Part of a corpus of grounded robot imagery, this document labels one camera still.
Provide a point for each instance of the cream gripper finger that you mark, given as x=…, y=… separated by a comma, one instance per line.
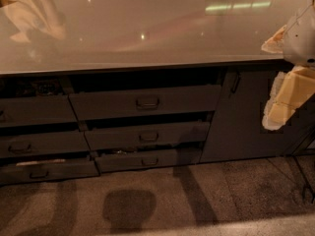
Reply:
x=275, y=44
x=289, y=92

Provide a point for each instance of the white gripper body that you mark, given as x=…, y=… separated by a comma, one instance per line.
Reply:
x=301, y=42

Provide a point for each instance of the dark drawer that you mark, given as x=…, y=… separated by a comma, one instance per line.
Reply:
x=40, y=144
x=24, y=111
x=147, y=135
x=148, y=159
x=67, y=169
x=144, y=102

